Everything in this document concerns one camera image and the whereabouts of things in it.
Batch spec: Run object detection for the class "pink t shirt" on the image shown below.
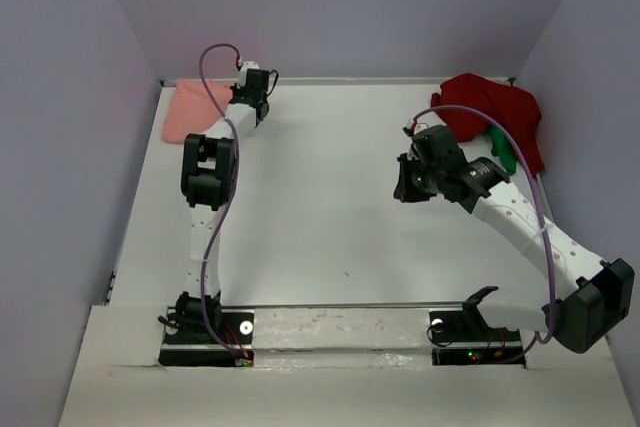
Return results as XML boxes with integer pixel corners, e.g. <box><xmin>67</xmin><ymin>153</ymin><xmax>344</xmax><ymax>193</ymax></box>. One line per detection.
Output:
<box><xmin>161</xmin><ymin>79</ymin><xmax>221</xmax><ymax>144</ymax></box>

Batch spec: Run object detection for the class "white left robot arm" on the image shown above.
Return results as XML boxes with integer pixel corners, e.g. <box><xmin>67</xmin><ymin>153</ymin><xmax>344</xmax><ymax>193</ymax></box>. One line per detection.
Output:
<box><xmin>170</xmin><ymin>61</ymin><xmax>271</xmax><ymax>342</ymax></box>

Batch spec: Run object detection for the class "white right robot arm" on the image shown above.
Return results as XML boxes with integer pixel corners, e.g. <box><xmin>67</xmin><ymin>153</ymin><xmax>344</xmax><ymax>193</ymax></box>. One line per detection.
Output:
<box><xmin>393</xmin><ymin>122</ymin><xmax>635</xmax><ymax>354</ymax></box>

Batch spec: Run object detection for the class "green t shirt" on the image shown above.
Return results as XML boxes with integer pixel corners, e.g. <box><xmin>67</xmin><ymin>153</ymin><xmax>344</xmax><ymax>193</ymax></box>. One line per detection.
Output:
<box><xmin>485</xmin><ymin>125</ymin><xmax>518</xmax><ymax>176</ymax></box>

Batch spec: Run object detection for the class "red t shirt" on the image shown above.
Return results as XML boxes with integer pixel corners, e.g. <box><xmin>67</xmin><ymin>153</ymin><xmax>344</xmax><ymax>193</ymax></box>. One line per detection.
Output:
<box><xmin>431</xmin><ymin>73</ymin><xmax>545</xmax><ymax>177</ymax></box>

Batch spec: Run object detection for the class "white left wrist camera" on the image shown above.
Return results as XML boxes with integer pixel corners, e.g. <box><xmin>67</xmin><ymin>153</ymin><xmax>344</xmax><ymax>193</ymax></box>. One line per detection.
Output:
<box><xmin>234</xmin><ymin>59</ymin><xmax>260</xmax><ymax>89</ymax></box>

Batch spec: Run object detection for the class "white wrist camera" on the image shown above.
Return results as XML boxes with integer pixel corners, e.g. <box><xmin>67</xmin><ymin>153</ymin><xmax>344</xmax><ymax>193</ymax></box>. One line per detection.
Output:
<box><xmin>402</xmin><ymin>118</ymin><xmax>430</xmax><ymax>137</ymax></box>
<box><xmin>234</xmin><ymin>59</ymin><xmax>260</xmax><ymax>89</ymax></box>

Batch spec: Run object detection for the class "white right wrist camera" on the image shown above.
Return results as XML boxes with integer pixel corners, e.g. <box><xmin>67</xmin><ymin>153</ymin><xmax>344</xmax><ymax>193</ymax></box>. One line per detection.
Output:
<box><xmin>402</xmin><ymin>118</ymin><xmax>430</xmax><ymax>137</ymax></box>

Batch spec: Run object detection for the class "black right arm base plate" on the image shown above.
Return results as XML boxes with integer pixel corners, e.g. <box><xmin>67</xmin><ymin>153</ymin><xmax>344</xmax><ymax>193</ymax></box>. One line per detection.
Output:
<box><xmin>426</xmin><ymin>310</ymin><xmax>525</xmax><ymax>367</ymax></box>

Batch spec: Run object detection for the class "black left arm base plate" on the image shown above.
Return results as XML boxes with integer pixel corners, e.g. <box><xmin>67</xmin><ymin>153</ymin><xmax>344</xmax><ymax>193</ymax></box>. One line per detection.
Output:
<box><xmin>158</xmin><ymin>309</ymin><xmax>255</xmax><ymax>368</ymax></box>

